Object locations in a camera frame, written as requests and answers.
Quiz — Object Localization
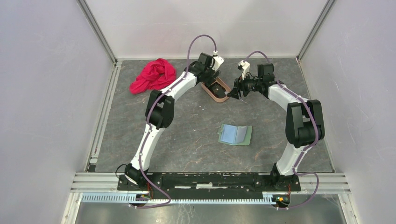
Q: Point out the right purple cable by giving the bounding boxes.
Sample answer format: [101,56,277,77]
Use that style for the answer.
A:
[244,51,321,211]

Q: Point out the green card holder wallet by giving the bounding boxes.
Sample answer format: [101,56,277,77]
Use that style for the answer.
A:
[217,124,253,146]

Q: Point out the pink oval card tray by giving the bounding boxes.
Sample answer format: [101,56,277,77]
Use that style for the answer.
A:
[200,77,231,103]

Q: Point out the purple cable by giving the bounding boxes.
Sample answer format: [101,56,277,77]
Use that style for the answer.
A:
[244,51,321,211]
[130,35,218,209]

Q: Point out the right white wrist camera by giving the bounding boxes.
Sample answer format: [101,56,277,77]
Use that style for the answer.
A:
[237,60,250,80]

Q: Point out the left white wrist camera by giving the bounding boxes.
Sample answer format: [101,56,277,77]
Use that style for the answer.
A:
[212,55,224,71]

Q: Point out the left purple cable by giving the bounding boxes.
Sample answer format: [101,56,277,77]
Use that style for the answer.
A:
[130,35,218,209]

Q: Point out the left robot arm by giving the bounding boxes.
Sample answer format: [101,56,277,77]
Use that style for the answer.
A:
[119,52,224,190]

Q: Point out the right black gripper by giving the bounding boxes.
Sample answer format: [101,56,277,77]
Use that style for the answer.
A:
[227,70,262,100]

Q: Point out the aluminium frame rail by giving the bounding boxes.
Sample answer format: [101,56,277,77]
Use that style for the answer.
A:
[70,173,351,205]

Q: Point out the red crumpled cloth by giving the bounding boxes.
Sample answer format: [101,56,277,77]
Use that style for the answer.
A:
[129,58,176,95]

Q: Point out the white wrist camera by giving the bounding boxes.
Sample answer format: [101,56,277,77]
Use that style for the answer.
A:
[212,55,224,71]
[237,60,250,80]

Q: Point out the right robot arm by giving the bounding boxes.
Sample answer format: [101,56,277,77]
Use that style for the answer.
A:
[228,61,325,190]

